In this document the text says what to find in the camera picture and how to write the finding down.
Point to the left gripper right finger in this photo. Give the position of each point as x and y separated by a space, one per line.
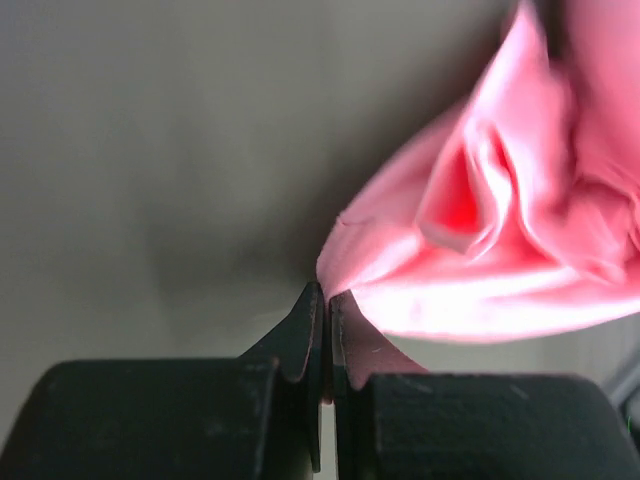
396 420

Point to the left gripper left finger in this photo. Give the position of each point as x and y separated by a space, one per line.
256 416

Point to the light pink t-shirt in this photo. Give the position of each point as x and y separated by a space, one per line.
516 213

